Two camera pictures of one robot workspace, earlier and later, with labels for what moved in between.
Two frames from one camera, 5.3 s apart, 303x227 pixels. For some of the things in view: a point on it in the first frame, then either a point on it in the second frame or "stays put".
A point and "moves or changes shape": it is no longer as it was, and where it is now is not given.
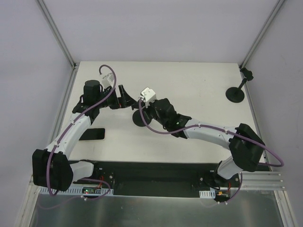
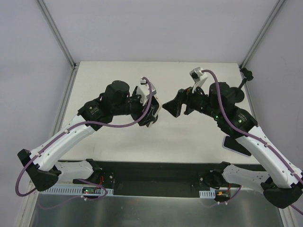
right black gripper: x=148 y=108 to x=185 y=102
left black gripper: x=120 y=95 to x=145 y=116
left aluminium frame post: x=73 y=64 stays put
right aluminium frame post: x=262 y=33 stays put
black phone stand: x=236 y=94 stays put
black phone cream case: x=93 y=134 moves or changes shape
